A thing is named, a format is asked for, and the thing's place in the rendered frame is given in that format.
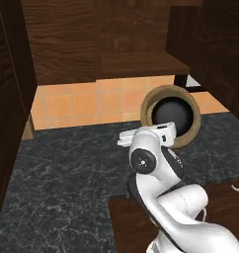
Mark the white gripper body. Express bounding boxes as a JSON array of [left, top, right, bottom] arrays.
[[117, 128, 139, 148]]

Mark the brown bowl with black inside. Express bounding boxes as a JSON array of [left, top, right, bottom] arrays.
[[139, 84, 202, 149]]

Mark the dark wood base cabinet front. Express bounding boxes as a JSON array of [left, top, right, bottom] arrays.
[[108, 179, 239, 253]]

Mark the dark wood cabinet door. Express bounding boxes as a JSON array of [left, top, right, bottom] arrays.
[[165, 0, 239, 127], [0, 0, 39, 233]]

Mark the open dark wood wall cabinet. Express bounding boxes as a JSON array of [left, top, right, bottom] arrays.
[[20, 0, 192, 87]]

